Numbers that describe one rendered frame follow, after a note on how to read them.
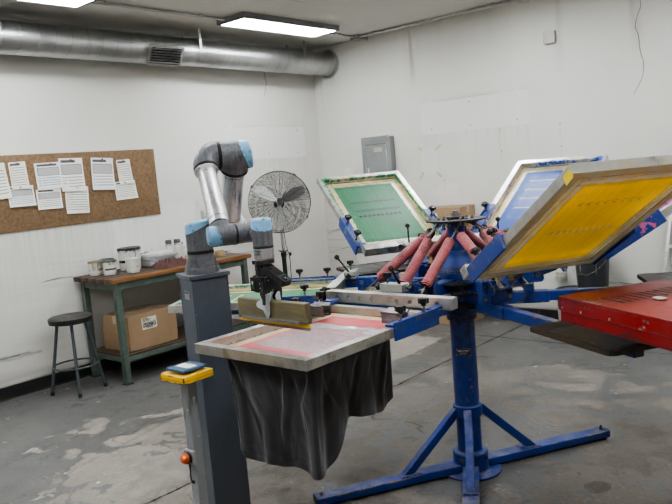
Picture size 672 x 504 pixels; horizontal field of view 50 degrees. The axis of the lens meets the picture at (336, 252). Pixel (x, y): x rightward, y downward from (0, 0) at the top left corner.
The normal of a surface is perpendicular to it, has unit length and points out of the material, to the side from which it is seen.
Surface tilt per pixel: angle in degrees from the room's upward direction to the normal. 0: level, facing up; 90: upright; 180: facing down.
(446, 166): 90
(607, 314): 90
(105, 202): 90
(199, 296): 90
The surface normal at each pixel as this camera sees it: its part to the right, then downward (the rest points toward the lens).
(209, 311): 0.51, 0.06
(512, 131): -0.65, 0.14
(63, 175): 0.76, -0.04
